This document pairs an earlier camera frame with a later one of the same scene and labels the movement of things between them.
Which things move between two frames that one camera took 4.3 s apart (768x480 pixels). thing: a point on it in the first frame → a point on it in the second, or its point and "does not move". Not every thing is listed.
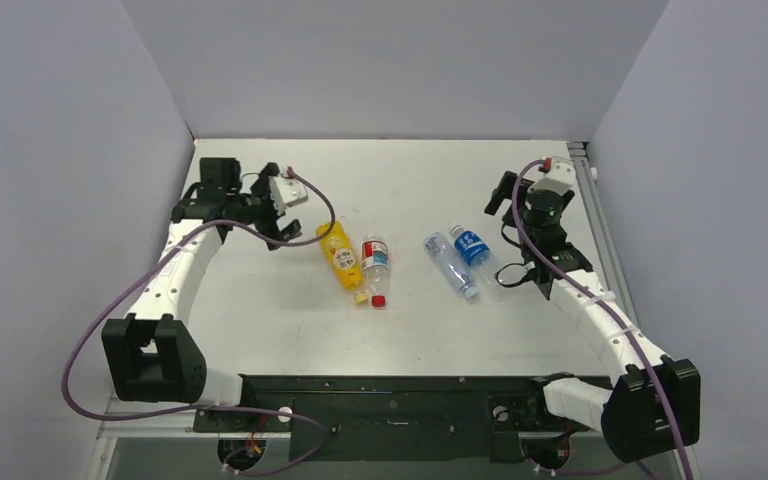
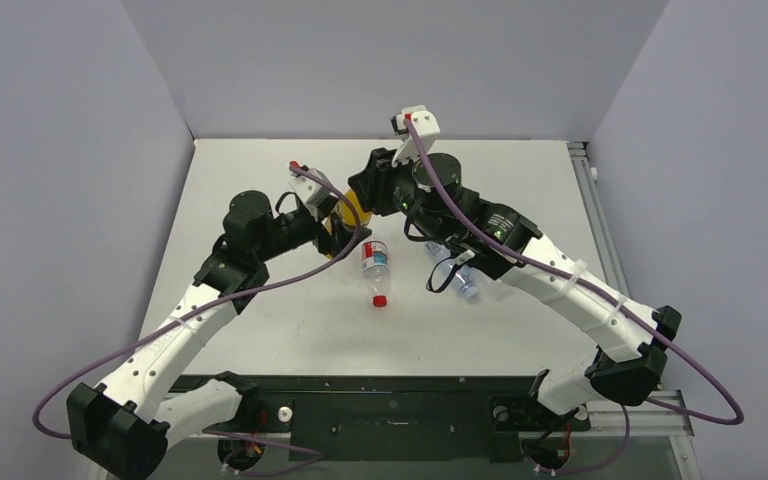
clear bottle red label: [375, 262] does not move
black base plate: [380, 417] does not move
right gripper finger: [506, 184] → [380, 159]
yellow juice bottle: [337, 246] → [364, 214]
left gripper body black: [260, 210] → [321, 238]
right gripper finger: [499, 194] → [367, 192]
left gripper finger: [290, 232] → [343, 234]
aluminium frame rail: [601, 228] does not move
